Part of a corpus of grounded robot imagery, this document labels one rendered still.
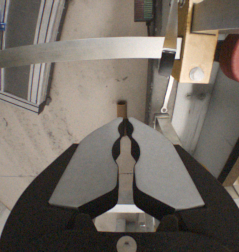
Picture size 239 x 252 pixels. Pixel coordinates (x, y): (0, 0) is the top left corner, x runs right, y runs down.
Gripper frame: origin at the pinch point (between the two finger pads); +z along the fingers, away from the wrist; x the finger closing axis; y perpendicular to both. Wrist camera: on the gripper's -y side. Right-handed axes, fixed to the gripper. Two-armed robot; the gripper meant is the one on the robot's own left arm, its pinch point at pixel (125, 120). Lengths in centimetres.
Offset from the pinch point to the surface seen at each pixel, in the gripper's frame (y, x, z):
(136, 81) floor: 22, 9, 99
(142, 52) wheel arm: -4.3, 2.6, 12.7
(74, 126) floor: 63, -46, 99
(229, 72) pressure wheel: -2.7, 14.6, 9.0
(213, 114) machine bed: 15.6, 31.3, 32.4
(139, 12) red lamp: -12.3, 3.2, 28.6
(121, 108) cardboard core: 41, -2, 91
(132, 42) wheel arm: -5.7, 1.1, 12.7
